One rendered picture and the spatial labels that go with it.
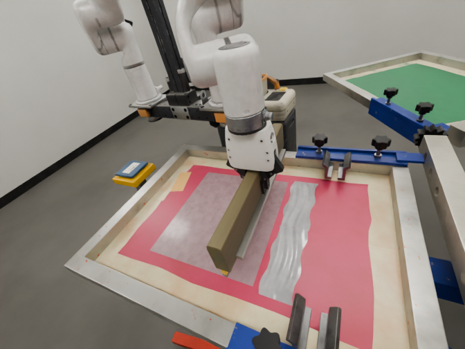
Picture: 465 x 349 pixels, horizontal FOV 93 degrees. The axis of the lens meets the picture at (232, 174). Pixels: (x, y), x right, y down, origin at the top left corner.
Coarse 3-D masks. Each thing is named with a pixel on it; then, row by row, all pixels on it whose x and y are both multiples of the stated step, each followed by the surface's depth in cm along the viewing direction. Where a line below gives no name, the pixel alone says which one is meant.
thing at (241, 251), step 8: (280, 152) 62; (280, 160) 60; (272, 176) 55; (272, 184) 54; (264, 200) 50; (256, 208) 48; (256, 216) 47; (256, 224) 46; (248, 232) 44; (248, 240) 43; (240, 248) 42; (240, 256) 41
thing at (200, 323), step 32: (288, 160) 75; (320, 160) 70; (416, 224) 47; (96, 256) 61; (416, 256) 42; (128, 288) 49; (416, 288) 38; (192, 320) 41; (224, 320) 40; (416, 320) 35
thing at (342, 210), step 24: (192, 168) 87; (216, 168) 84; (192, 192) 76; (216, 192) 73; (288, 192) 67; (336, 192) 63; (360, 192) 61; (264, 216) 61; (312, 216) 58; (336, 216) 57; (360, 216) 56; (360, 240) 51
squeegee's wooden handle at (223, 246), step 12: (276, 132) 58; (252, 180) 46; (240, 192) 44; (252, 192) 45; (240, 204) 41; (252, 204) 46; (228, 216) 40; (240, 216) 41; (252, 216) 47; (228, 228) 38; (240, 228) 41; (216, 240) 36; (228, 240) 37; (240, 240) 42; (216, 252) 36; (228, 252) 38; (216, 264) 39; (228, 264) 38
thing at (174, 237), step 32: (160, 224) 67; (192, 224) 64; (128, 256) 60; (160, 256) 58; (192, 256) 56; (256, 256) 53; (320, 256) 50; (352, 256) 48; (224, 288) 48; (256, 288) 47; (320, 288) 45; (352, 288) 43; (352, 320) 40
